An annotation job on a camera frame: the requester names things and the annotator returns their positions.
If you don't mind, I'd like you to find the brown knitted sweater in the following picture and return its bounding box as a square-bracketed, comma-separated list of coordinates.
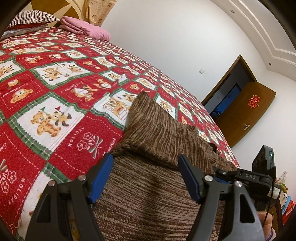
[93, 92, 236, 240]

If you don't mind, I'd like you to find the person's right hand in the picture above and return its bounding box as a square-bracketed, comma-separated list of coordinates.
[257, 211, 276, 241]

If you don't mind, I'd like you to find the clutter on dresser top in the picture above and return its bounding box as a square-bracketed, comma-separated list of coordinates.
[277, 171, 295, 225]

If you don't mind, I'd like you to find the brown wooden door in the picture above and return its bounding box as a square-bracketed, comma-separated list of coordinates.
[215, 82, 276, 148]

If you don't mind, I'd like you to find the red double happiness decal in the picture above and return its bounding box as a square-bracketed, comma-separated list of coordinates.
[248, 95, 261, 109]

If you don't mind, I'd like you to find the red patchwork bear bedspread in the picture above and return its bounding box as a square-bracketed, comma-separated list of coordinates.
[1, 28, 238, 240]

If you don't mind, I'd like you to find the pink folded blanket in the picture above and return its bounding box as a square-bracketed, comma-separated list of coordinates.
[59, 16, 111, 42]

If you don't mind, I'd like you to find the striped pillow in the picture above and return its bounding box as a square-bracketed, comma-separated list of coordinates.
[8, 9, 60, 28]

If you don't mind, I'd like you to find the beige patterned curtain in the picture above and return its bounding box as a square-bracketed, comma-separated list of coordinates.
[83, 0, 117, 27]

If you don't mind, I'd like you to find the cream round headboard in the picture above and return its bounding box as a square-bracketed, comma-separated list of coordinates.
[26, 0, 84, 20]

